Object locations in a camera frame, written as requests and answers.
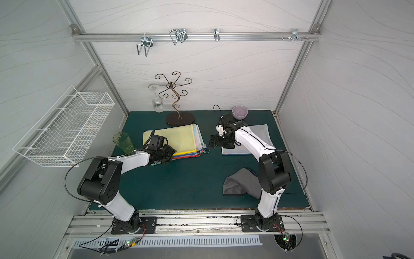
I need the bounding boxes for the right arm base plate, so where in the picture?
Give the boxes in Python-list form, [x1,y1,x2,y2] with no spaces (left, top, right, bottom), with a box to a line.
[240,214,285,233]

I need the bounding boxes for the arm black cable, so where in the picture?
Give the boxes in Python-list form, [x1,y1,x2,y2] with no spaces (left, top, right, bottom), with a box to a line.
[274,149,308,195]
[63,156,98,203]

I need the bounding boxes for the metal ring clamp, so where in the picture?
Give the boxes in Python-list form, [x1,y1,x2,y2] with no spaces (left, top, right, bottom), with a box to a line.
[213,29,220,42]

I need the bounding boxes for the metal hook clamp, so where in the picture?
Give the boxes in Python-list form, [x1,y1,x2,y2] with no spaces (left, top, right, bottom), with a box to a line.
[169,29,188,45]
[136,35,154,57]

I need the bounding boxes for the bronze scroll stand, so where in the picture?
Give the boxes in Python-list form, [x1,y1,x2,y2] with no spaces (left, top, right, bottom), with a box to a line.
[154,71,195,126]

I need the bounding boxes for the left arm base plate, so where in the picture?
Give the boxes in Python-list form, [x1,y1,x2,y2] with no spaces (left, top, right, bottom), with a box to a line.
[111,216,157,235]

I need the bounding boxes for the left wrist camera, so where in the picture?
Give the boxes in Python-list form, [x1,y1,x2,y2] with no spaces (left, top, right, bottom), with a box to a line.
[148,135,168,150]

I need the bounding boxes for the yellow mesh document bag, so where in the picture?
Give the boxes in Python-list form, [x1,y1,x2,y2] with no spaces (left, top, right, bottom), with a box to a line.
[154,125,197,157]

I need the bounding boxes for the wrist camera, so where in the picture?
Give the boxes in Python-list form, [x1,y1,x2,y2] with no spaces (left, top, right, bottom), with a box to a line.
[216,113,247,136]
[148,135,168,150]

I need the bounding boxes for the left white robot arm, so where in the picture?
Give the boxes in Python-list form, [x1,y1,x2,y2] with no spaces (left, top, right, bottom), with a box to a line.
[77,144,176,222]

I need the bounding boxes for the grey microfibre cloth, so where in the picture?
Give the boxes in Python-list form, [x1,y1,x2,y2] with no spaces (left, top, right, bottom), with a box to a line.
[223,168,262,199]

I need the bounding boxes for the stack of coloured document bags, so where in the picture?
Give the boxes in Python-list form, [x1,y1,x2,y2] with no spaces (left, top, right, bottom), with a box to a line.
[142,124,210,166]

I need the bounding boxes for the metal hook clamp middle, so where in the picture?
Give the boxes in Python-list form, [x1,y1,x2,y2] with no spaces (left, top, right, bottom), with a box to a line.
[169,29,188,45]

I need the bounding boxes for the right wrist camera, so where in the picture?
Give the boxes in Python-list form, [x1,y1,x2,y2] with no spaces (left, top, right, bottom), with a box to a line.
[216,113,247,136]

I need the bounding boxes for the purple bowl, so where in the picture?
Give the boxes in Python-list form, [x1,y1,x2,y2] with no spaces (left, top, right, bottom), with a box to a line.
[232,106,249,120]

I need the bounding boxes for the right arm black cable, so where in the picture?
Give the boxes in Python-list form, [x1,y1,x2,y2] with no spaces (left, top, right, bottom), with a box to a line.
[274,149,308,195]

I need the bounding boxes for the aluminium top rail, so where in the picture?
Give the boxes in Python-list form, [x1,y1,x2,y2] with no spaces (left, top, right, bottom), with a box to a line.
[72,31,322,43]

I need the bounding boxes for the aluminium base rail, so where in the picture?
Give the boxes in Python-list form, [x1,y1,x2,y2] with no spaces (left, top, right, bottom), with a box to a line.
[64,208,331,238]

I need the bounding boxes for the white mesh document bag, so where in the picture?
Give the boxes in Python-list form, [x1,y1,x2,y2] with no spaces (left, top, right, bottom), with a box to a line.
[221,124,273,155]

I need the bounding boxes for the green drinking glass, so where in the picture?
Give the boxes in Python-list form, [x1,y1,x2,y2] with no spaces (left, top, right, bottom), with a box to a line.
[113,132,135,154]

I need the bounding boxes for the metal bracket right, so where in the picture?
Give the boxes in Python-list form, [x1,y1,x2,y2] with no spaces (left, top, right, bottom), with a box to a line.
[280,29,309,42]

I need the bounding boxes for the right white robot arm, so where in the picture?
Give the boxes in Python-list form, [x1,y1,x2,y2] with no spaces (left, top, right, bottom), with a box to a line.
[215,124,292,219]

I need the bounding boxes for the metal hook clamp left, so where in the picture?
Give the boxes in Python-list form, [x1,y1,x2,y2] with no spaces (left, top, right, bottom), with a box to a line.
[136,35,154,57]

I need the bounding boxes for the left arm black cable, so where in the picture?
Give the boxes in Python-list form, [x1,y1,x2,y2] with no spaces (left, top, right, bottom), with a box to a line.
[63,156,98,203]

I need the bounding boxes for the white wire basket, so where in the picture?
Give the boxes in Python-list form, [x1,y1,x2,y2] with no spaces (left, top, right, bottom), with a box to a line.
[13,86,114,167]

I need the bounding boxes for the hanging wine glass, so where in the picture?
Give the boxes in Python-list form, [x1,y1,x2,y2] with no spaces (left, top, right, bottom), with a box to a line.
[148,84,164,113]

